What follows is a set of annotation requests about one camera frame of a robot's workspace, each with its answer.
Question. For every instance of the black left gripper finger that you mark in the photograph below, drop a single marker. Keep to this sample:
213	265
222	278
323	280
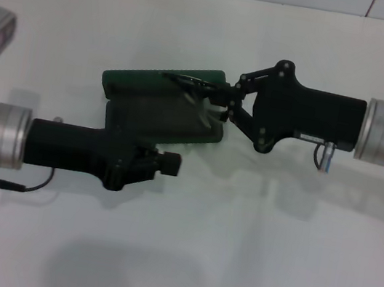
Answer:
171	164

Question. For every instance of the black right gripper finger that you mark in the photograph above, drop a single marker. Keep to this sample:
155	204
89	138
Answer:
240	83
243	121

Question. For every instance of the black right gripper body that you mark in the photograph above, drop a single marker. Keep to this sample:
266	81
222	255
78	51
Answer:
311	115

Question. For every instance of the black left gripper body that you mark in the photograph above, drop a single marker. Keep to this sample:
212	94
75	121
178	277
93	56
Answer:
76	153

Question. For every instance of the black glasses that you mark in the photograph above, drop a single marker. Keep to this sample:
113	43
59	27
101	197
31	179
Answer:
188	80

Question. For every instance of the green glasses case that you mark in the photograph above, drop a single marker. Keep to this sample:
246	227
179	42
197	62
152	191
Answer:
132	80

